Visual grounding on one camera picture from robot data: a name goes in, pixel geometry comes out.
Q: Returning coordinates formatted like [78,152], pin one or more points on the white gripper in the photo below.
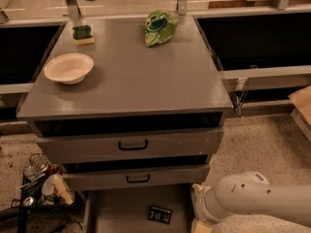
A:
[200,204]

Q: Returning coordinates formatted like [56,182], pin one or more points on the dark rxbar blueberry packet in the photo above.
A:
[159,214]

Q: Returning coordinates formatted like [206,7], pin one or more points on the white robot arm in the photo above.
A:
[251,193]

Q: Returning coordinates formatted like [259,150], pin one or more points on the grey top drawer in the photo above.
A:
[127,146]

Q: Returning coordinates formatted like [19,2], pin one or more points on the grey drawer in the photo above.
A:
[127,146]
[137,177]
[126,210]

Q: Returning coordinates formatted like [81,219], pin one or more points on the grey bottom drawer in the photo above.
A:
[126,210]

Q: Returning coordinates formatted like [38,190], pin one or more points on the grey drawer cabinet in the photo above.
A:
[132,88]

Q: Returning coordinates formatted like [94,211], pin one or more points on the grey middle drawer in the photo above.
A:
[137,177]

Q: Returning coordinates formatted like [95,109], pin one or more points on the cream box in rack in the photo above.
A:
[62,190]

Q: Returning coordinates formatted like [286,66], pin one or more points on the brown cardboard box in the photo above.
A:
[302,102]

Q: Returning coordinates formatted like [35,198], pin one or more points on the white cup in rack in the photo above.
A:
[48,185]

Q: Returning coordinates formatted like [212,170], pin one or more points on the green chip bag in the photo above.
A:
[159,27]

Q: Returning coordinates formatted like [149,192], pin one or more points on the white paper bowl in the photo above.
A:
[70,68]

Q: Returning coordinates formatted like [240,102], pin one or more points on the green yellow sponge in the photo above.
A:
[82,35]

